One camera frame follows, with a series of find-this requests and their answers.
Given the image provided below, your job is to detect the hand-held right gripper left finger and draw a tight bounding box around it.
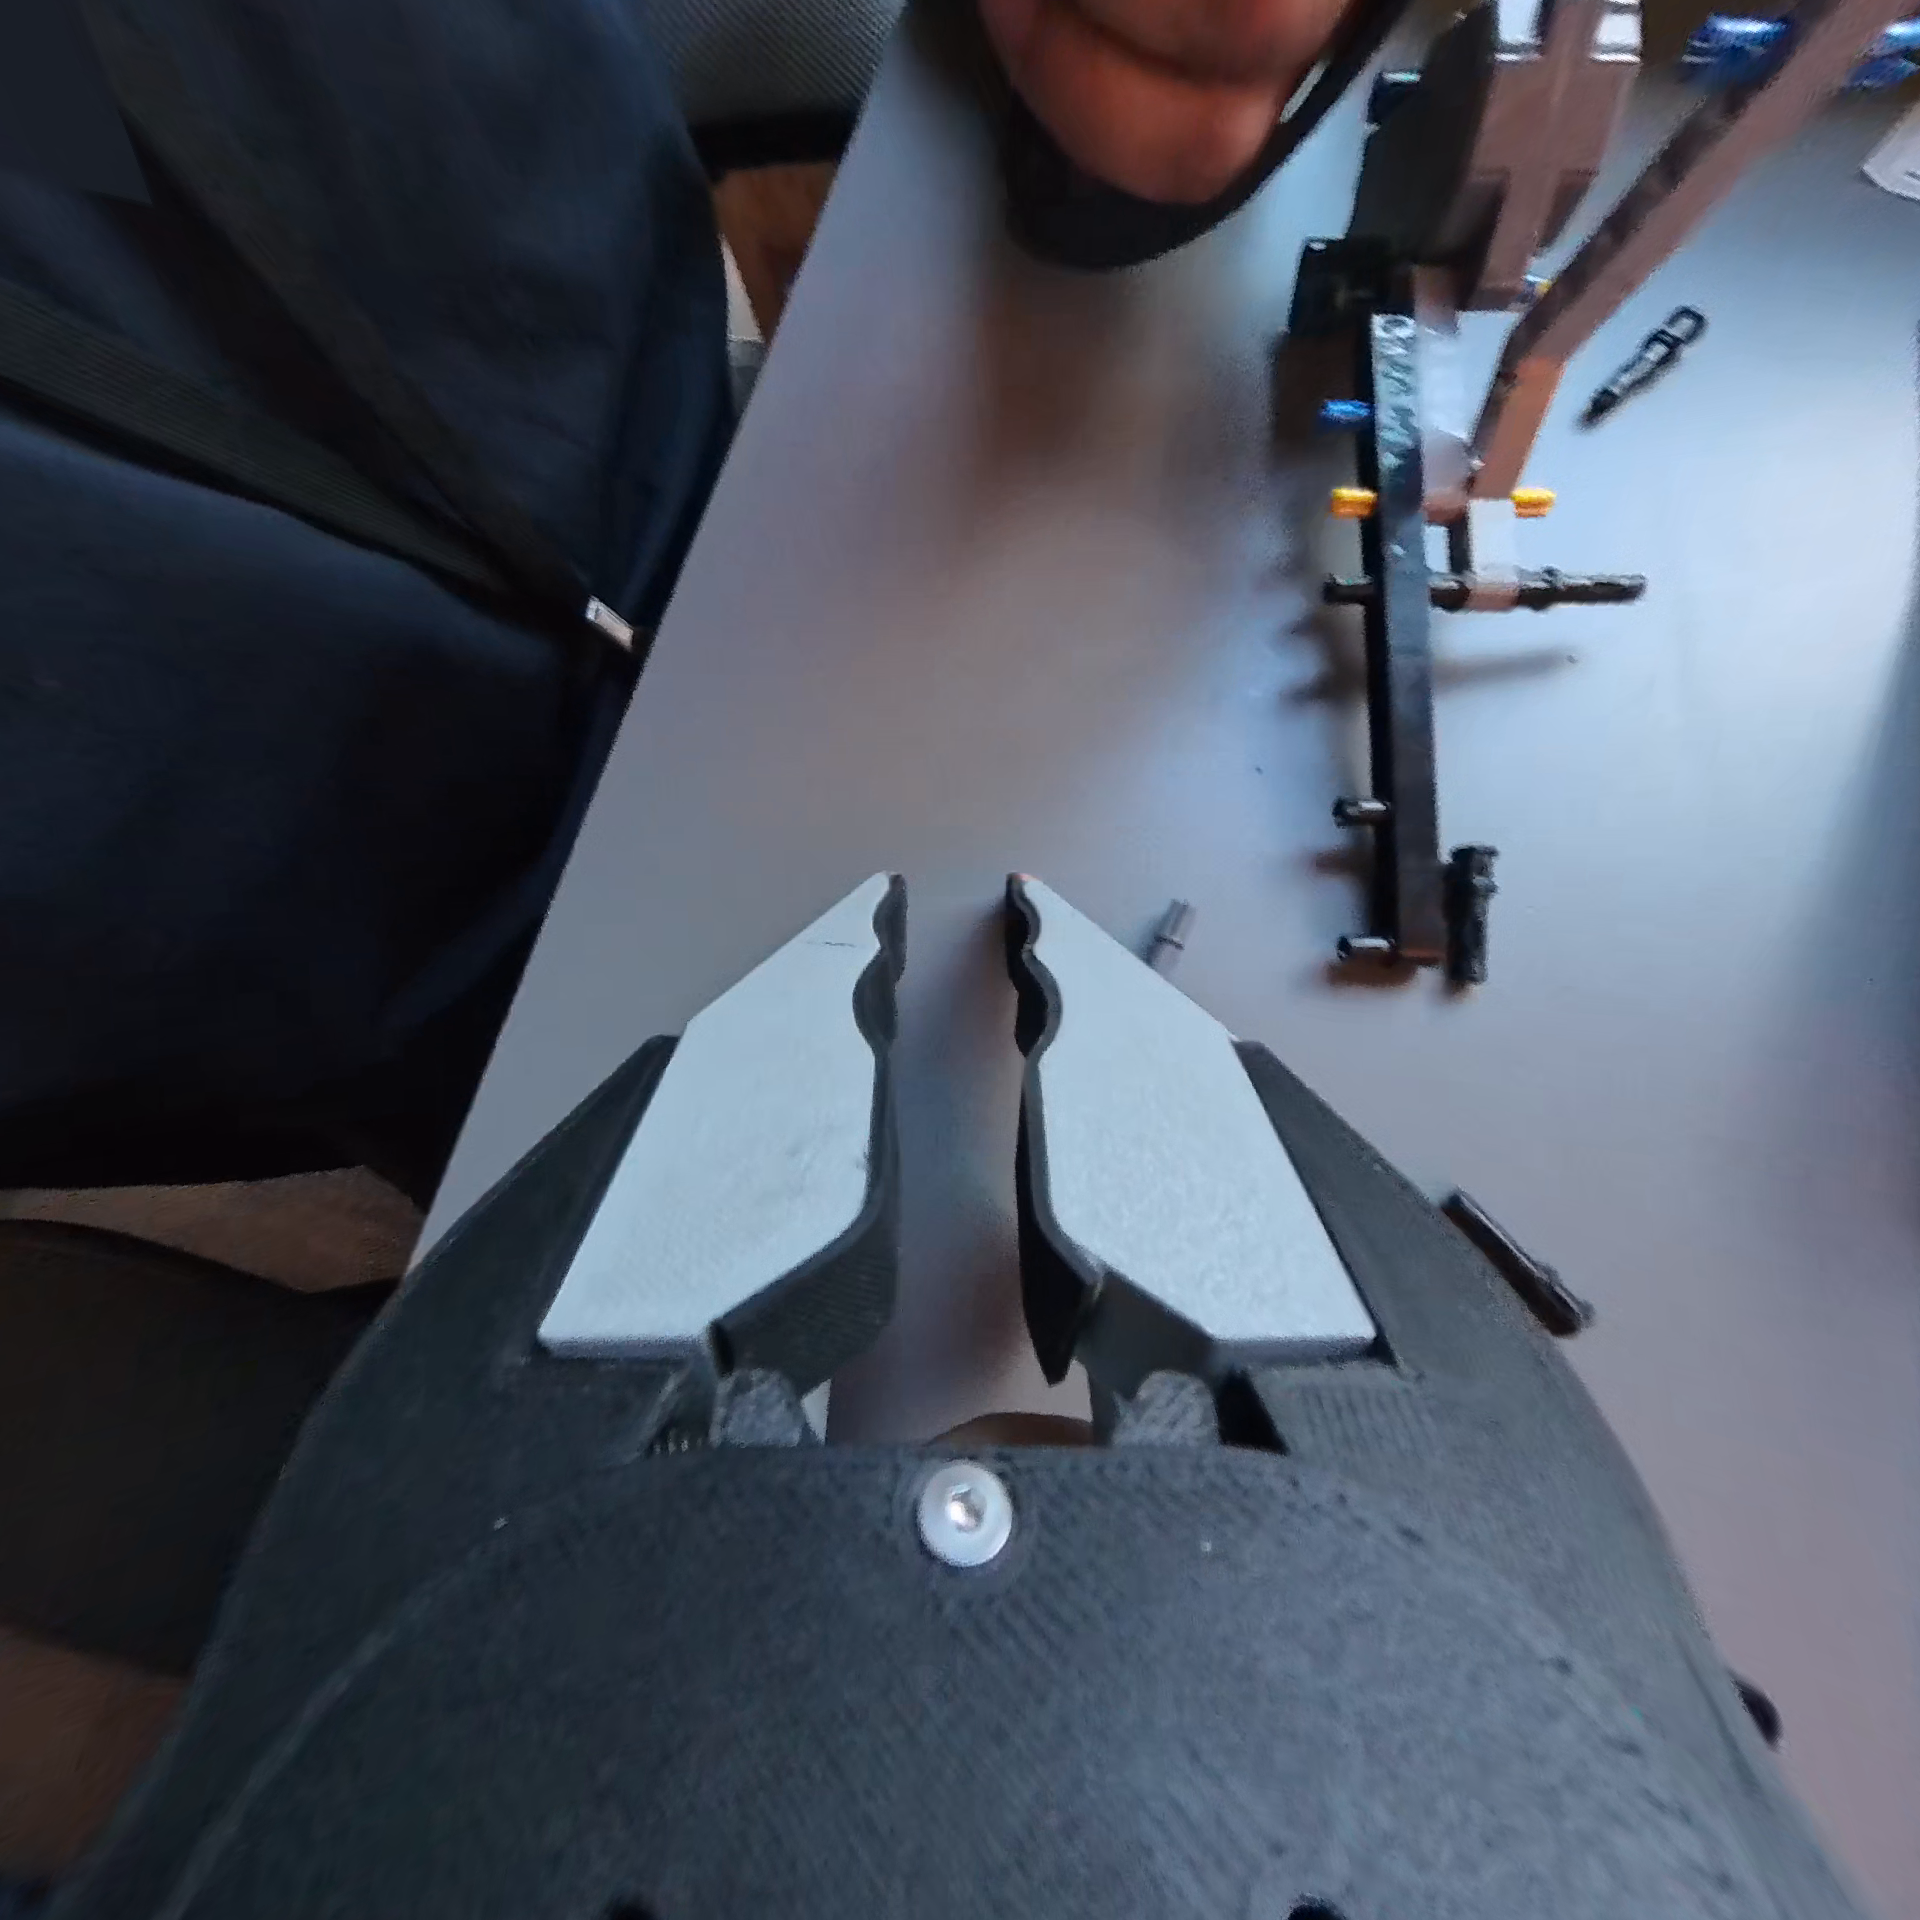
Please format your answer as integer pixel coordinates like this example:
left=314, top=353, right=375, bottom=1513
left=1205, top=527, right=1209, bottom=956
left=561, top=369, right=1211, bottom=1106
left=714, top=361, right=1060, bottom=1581
left=535, top=869, right=911, bottom=1392

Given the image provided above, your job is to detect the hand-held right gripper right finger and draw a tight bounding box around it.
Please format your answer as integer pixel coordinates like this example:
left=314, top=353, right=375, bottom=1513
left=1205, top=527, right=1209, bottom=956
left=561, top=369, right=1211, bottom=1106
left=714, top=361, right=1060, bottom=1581
left=1000, top=869, right=1382, bottom=1392

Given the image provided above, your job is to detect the black lego axle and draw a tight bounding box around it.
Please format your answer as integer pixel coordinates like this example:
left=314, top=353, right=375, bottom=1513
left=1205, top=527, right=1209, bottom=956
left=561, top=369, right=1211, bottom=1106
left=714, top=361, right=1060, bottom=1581
left=1440, top=1187, right=1593, bottom=1338

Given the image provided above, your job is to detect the black lego axle pin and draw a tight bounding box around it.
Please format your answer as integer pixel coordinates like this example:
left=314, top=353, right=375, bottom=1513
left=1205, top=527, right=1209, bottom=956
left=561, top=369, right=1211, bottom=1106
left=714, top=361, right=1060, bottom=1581
left=1444, top=843, right=1502, bottom=986

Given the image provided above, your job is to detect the black and grey lego assembly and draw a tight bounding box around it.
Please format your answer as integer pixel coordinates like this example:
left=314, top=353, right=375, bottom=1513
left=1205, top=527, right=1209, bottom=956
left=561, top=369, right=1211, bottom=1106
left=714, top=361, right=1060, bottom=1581
left=1275, top=0, right=1920, bottom=980

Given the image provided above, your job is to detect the black lego connector piece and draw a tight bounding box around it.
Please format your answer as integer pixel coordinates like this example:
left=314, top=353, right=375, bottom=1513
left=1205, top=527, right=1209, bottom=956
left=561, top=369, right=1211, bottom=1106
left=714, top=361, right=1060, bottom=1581
left=1581, top=306, right=1713, bottom=431

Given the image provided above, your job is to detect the person's dark navy torso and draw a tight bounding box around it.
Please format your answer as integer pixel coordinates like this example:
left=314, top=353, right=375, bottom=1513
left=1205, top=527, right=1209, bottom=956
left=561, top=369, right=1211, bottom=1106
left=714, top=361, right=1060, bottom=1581
left=0, top=0, right=740, bottom=1201

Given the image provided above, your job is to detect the person's leg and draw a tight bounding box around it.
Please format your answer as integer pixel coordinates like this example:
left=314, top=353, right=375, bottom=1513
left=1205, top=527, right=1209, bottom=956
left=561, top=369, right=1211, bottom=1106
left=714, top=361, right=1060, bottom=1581
left=0, top=1169, right=425, bottom=1920

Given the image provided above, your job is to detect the grey fabric chair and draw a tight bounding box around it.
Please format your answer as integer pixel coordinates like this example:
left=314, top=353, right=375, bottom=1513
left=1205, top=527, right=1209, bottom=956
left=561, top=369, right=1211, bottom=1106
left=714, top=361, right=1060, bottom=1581
left=660, top=0, right=909, bottom=168

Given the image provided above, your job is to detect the black shoulder strap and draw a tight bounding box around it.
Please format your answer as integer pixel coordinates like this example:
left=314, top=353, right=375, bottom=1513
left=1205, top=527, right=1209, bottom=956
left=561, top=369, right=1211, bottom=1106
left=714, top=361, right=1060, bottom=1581
left=0, top=276, right=650, bottom=664

